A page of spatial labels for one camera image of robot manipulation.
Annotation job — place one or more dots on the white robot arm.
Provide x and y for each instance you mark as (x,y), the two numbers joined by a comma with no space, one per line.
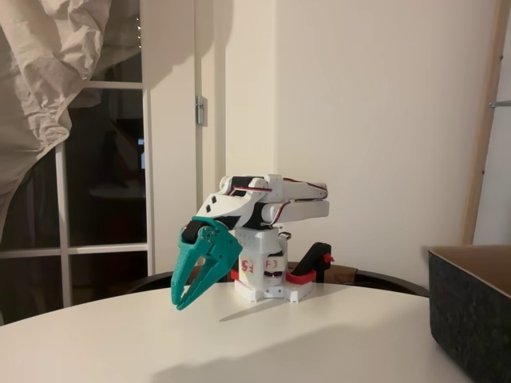
(299,209)

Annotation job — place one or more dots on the beige curtain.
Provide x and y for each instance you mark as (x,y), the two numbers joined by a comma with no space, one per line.
(36,80)

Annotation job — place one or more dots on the wood framed frosted panel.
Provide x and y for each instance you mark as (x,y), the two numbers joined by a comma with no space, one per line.
(479,159)

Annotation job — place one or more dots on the dark brown chair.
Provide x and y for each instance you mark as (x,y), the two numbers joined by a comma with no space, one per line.
(383,281)

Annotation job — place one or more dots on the teal gripper black servo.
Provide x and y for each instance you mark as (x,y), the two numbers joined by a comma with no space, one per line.
(224,246)

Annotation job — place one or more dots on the dark grey felt box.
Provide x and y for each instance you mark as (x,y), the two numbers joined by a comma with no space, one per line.
(471,319)

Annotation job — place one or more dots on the white framed glass door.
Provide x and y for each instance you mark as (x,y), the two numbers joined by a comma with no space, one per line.
(147,159)

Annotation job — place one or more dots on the metal door hinge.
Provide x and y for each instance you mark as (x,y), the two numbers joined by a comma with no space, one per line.
(200,109)

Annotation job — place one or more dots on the metal rod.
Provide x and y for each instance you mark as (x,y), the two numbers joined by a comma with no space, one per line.
(501,104)

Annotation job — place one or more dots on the black clamp red pad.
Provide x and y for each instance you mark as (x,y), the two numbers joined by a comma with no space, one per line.
(234,276)
(313,259)

